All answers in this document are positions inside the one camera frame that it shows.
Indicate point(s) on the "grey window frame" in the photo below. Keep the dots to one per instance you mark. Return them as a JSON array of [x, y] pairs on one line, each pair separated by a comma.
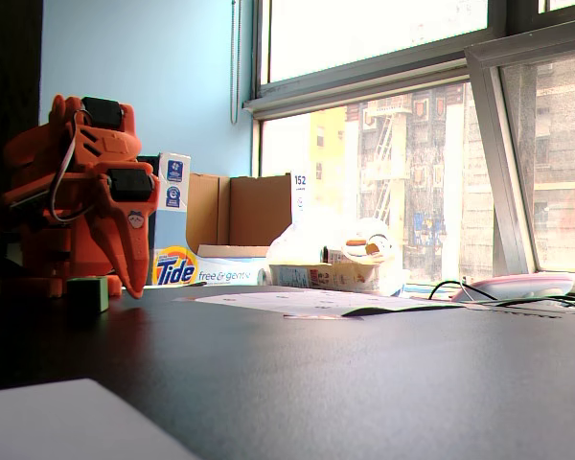
[[364, 79]]

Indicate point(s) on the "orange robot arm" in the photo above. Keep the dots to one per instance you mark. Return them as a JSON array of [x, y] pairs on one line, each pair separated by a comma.
[[38, 158]]

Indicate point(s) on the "clear plastic bag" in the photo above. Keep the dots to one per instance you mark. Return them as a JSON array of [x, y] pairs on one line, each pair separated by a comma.
[[316, 235]]

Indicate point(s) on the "green cube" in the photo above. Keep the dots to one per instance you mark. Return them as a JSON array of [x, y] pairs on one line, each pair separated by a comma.
[[87, 293]]

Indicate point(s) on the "blank white paper sheet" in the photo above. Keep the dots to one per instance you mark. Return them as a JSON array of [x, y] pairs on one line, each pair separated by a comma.
[[52, 421]]

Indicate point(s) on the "numbered grid paper sheet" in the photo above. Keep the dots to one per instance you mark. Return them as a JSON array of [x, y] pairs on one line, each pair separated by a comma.
[[306, 301]]

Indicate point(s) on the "pink tape strip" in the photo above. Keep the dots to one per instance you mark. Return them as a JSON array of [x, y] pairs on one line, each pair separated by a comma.
[[316, 316]]

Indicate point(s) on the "aluminium open window sash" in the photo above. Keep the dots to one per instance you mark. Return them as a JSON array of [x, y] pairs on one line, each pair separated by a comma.
[[500, 167]]

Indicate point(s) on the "Tide detergent cardboard box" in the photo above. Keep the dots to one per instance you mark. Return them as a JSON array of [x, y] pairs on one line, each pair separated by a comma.
[[220, 225]]

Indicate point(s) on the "black ribbed strip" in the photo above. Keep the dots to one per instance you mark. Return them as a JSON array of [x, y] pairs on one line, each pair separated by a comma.
[[532, 315]]

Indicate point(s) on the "white printed food tray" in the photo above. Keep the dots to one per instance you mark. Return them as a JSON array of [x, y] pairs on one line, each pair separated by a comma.
[[316, 277]]

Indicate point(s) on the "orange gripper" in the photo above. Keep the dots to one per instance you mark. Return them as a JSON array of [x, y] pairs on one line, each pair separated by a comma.
[[130, 221]]

